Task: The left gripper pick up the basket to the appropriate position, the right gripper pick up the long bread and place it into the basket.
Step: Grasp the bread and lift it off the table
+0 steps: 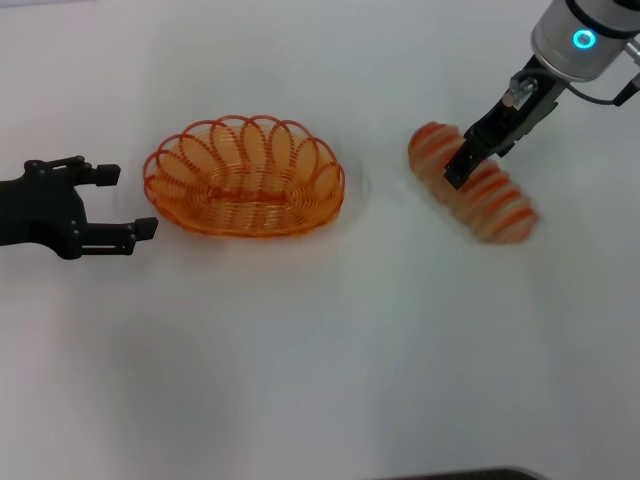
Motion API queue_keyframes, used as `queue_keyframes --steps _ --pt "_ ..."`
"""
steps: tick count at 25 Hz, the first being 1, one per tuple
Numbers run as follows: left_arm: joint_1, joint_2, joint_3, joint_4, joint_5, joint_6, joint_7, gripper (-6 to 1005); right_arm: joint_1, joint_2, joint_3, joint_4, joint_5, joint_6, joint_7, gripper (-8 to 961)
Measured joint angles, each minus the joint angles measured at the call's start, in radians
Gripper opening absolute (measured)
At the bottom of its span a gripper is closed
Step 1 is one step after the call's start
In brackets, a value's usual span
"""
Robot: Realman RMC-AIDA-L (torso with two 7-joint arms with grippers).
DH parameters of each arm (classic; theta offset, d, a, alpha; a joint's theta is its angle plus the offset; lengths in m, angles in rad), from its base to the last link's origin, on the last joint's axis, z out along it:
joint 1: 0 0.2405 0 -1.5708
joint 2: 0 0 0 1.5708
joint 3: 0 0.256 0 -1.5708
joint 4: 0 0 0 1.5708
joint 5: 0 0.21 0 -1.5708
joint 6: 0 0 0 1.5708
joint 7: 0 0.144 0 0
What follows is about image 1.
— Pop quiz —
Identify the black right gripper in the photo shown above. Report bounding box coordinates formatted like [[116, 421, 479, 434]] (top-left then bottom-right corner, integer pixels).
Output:
[[443, 54, 569, 191]]

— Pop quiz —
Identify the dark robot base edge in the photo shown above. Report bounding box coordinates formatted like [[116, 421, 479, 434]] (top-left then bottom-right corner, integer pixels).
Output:
[[394, 466, 542, 480]]

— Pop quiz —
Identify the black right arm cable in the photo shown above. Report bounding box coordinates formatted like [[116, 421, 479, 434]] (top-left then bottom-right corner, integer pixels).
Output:
[[564, 44, 640, 107]]

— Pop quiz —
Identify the orange woven plastic basket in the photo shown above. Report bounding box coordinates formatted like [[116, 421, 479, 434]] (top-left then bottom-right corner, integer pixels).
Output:
[[143, 114, 346, 241]]

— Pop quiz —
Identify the clear plastic cable connector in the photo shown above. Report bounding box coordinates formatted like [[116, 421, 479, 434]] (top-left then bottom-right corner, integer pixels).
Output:
[[503, 74, 540, 109]]

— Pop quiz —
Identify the striped toy bread loaf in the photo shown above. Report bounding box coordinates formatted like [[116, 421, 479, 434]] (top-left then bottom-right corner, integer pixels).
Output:
[[407, 122, 541, 246]]

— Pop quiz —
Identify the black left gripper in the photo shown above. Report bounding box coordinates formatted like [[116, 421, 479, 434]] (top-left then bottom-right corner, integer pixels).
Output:
[[0, 155, 160, 262]]

